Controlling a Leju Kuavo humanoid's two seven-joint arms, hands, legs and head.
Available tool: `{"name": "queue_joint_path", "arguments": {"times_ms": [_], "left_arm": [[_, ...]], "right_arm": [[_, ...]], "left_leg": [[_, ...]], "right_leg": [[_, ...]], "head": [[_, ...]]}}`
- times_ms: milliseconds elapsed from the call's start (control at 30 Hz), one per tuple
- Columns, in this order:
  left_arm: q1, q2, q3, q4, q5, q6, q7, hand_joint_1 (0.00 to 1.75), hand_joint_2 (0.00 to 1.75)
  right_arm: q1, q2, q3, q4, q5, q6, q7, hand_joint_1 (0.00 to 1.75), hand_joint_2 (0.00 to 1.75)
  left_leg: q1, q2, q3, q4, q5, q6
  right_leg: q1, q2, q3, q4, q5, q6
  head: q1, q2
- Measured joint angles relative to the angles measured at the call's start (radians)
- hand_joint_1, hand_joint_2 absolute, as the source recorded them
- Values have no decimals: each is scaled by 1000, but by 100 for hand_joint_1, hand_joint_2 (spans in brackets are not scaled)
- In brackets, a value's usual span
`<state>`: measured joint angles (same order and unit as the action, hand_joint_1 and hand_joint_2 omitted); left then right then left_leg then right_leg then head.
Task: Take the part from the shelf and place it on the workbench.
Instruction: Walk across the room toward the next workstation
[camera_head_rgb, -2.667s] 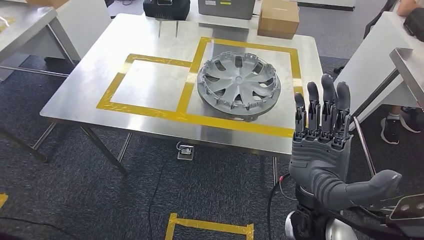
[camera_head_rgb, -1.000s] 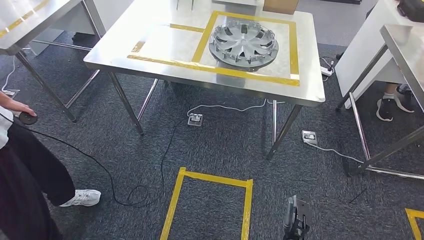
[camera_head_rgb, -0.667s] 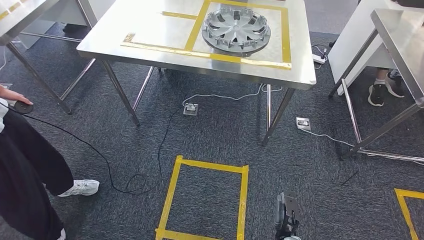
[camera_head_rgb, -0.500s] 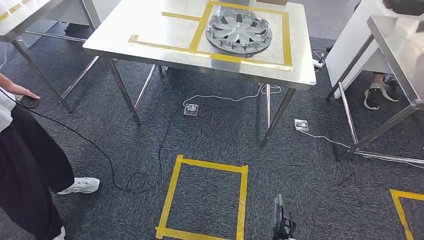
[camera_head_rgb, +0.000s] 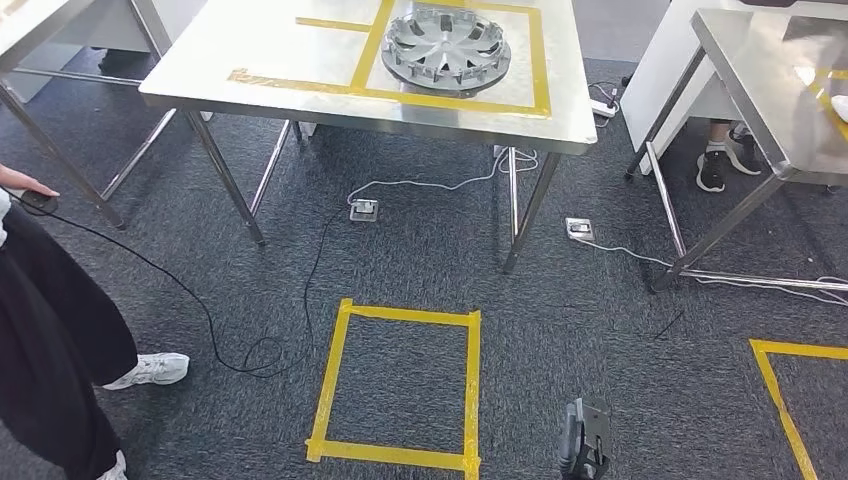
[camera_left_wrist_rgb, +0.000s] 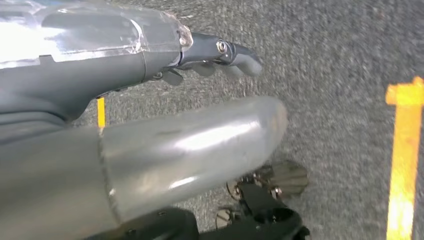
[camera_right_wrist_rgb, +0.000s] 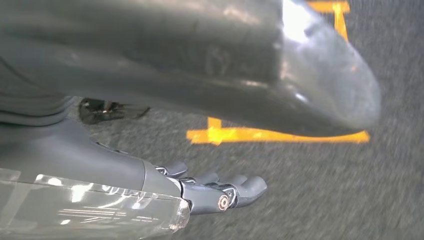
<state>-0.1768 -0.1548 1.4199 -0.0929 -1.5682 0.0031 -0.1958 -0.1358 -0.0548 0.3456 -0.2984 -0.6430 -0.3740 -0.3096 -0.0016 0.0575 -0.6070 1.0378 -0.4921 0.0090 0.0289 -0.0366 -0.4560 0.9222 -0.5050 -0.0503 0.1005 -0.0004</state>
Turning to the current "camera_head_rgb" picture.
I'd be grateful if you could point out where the person's hand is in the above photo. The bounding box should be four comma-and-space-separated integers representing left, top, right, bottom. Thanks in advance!
0, 163, 61, 200

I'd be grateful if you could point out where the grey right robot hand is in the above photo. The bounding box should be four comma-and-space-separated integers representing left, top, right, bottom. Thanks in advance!
558, 397, 613, 480

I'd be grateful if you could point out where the silver wheel hubcap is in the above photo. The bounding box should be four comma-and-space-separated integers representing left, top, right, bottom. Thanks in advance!
380, 6, 513, 94

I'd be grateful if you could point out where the steel workbench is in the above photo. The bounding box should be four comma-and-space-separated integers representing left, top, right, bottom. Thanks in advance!
645, 7, 848, 294
137, 0, 599, 276

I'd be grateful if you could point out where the person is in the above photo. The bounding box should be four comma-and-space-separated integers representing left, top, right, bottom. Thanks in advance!
695, 119, 764, 195
0, 162, 191, 480

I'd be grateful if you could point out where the steel side table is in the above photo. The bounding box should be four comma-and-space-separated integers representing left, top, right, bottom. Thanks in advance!
0, 0, 180, 232

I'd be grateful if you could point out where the yellow floor tape square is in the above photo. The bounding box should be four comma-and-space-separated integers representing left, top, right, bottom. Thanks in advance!
749, 339, 848, 480
304, 298, 483, 480

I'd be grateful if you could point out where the white desk panel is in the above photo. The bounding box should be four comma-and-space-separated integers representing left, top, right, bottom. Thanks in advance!
66, 0, 210, 54

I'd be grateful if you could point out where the white power strip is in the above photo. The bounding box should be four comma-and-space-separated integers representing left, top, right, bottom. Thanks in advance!
588, 89, 621, 122

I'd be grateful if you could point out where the yellow table tape outline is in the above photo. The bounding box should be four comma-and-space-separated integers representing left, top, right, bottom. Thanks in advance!
227, 0, 553, 121

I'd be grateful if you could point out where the black floor cable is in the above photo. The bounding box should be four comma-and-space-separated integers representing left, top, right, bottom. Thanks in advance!
241, 206, 352, 380
0, 187, 286, 380

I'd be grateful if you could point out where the white power cable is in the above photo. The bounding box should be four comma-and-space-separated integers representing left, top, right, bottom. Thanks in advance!
346, 146, 541, 207
572, 237, 848, 309

